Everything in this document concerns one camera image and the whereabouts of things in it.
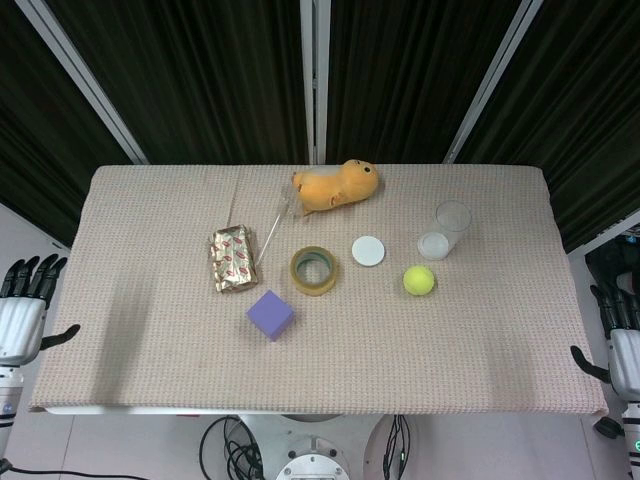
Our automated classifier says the thin black floor cable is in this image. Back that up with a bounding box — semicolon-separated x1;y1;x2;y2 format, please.
0;454;114;479

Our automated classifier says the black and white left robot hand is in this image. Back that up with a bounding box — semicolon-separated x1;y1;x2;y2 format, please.
0;253;82;367

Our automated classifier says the white round lid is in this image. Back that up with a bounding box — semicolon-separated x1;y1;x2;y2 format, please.
351;235;388;268

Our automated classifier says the purple foam cube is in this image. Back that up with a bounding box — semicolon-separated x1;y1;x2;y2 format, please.
245;289;296;343

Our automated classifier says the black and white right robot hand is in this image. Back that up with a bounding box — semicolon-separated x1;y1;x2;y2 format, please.
569;272;640;402

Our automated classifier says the yellow packing tape roll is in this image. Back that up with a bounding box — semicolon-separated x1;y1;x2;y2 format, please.
289;245;340;297

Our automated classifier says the clear plastic rod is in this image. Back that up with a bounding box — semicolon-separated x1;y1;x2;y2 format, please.
255;187;296;265

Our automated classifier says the pink checked tablecloth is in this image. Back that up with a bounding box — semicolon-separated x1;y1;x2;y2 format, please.
27;163;610;417

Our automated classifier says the black cable bundle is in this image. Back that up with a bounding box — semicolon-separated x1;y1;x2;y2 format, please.
380;414;416;480
200;414;266;480

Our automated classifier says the clear plastic cylinder container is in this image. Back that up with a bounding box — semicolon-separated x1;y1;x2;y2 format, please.
417;200;473;261

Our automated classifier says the orange plush animal toy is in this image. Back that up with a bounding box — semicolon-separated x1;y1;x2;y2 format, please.
291;158;379;217

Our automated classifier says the yellow tennis ball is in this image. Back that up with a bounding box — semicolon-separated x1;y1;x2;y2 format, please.
403;265;437;297

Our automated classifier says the white robot torso base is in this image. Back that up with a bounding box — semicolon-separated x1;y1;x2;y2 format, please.
239;413;401;480

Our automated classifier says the gold foil snack pack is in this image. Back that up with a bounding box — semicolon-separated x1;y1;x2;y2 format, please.
206;224;264;295

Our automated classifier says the black curtain panel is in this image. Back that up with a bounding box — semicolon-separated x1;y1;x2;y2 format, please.
325;0;522;164
469;0;640;254
44;0;309;164
0;0;137;247

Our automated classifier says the dark background equipment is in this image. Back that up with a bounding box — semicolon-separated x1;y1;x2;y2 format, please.
585;219;640;301

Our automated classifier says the grey metal frame post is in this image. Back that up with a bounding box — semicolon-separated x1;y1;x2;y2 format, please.
299;0;331;165
19;0;150;165
442;0;537;165

